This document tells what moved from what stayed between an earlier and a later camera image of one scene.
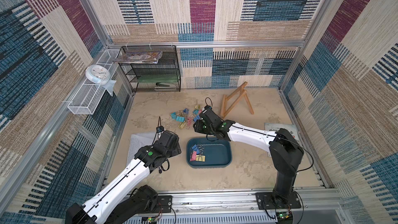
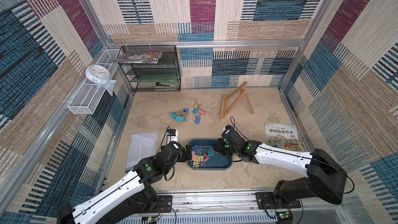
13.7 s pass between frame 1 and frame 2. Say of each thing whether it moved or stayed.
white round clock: stayed
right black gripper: moved
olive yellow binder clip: stayed
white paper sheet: stayed
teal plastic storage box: stayed
